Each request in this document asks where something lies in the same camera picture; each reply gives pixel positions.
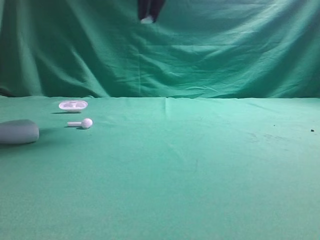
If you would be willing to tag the green table cloth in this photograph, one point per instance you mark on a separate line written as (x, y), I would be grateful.
(163, 169)

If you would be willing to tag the white bluetooth earbud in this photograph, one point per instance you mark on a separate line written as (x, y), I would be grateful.
(147, 20)

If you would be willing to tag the white earbud charging case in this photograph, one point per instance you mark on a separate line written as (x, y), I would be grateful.
(17, 132)

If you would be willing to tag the green backdrop cloth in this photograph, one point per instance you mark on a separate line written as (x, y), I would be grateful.
(196, 49)

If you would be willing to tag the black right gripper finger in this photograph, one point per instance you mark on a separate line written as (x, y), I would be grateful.
(142, 9)

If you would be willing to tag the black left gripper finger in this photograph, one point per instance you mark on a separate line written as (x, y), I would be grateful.
(155, 9)

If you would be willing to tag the white earbud case lid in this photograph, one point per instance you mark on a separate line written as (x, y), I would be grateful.
(73, 106)

